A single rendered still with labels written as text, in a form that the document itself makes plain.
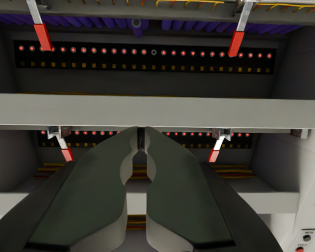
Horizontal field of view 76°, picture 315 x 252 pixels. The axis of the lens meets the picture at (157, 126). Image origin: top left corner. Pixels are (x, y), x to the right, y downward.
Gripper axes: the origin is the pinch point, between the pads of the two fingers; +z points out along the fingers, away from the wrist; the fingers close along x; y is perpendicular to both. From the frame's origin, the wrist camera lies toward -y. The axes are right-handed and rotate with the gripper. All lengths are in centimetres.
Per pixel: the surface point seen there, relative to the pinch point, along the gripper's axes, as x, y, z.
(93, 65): -10.9, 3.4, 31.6
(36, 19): -13.9, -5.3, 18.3
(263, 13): 17.3, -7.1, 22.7
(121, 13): -3.6, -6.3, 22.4
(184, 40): 7.5, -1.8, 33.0
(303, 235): 34, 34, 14
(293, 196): 29.5, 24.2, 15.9
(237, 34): 12.4, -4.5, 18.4
